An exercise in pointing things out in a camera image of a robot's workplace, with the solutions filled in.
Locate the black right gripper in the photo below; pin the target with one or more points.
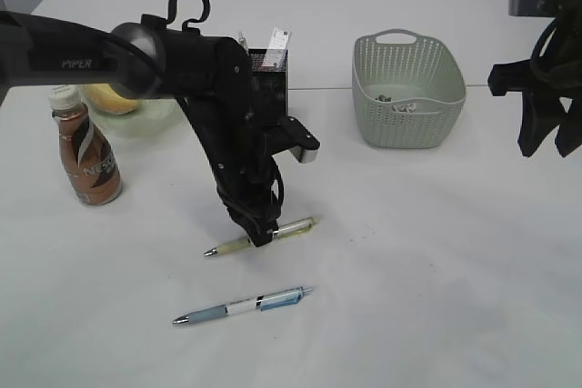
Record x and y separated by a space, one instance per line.
554 66

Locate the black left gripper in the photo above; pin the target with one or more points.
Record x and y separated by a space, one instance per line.
248 180

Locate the beige grip white pen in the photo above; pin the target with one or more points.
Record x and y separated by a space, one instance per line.
287 230

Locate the blue grip white pen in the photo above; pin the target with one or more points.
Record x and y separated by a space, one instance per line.
258 303

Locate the large paper piece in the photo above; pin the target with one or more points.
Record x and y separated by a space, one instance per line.
405 108

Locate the clear plastic ruler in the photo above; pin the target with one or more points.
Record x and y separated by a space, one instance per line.
278 47

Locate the brown coffee drink bottle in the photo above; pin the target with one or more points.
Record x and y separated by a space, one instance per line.
86 155

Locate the grey grip white pen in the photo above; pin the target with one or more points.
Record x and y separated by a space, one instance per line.
242 40

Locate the golden bread loaf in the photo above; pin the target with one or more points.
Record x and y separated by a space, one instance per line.
105 99

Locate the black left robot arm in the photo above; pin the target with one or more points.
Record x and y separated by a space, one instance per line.
211 78

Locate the black mesh pen holder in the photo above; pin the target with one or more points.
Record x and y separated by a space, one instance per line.
270 89

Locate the grey-green plastic basket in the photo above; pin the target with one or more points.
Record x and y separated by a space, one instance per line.
411 68

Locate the pale green wavy glass bowl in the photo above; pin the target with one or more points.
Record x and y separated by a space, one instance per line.
150 118

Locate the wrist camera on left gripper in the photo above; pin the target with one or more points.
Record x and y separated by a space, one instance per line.
290 135

